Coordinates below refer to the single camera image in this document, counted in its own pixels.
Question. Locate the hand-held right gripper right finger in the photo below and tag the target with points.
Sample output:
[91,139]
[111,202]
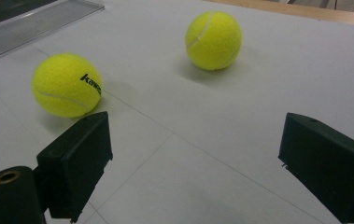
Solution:
[327,165]

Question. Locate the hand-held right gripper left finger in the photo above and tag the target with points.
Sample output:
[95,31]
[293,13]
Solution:
[75,161]

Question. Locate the yellow tennis ball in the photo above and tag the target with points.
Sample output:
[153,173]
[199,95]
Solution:
[213,40]
[65,85]

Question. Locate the clear plastic tray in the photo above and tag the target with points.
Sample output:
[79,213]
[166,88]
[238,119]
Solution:
[25,31]

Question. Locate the white board mat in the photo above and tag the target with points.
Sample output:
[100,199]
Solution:
[196,124]

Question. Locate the wooden table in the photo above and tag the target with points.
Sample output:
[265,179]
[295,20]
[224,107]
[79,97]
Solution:
[321,14]

